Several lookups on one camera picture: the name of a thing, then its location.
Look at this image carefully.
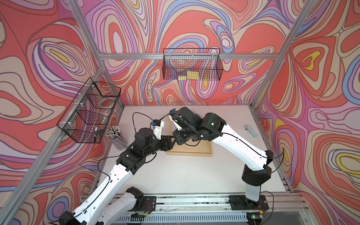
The wooden jewelry display stand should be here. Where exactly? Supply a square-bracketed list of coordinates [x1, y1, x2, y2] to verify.
[166, 116, 213, 157]

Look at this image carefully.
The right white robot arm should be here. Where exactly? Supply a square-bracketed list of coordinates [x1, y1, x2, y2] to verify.
[168, 107, 274, 202]

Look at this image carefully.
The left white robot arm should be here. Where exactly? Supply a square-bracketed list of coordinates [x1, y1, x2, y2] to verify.
[55, 127, 176, 225]

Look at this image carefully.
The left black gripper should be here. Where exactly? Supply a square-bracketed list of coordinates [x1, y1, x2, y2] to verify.
[142, 134, 177, 158]

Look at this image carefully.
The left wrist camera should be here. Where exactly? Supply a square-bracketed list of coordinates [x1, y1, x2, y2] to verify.
[151, 120, 165, 140]

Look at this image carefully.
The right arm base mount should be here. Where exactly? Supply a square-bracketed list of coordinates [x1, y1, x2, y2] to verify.
[228, 195, 269, 212]

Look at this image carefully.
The black wire basket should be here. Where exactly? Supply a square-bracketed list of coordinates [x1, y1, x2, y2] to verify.
[162, 47, 224, 81]
[57, 78, 122, 143]

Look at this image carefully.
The yellow block in basket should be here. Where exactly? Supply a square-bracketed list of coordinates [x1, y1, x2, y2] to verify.
[178, 71, 200, 80]

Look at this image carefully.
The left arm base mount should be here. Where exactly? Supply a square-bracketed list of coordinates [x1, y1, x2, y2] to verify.
[126, 187, 157, 212]

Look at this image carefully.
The black wire basket left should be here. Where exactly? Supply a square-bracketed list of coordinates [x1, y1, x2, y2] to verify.
[57, 78, 122, 143]

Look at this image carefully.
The cup of pencils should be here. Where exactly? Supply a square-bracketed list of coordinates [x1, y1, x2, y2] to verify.
[105, 126, 128, 151]

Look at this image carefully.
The black wire basket back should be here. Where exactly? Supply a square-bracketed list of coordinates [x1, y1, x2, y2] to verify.
[162, 47, 224, 81]

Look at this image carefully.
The aluminium rail base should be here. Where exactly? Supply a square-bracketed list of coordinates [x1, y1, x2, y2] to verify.
[110, 192, 315, 225]

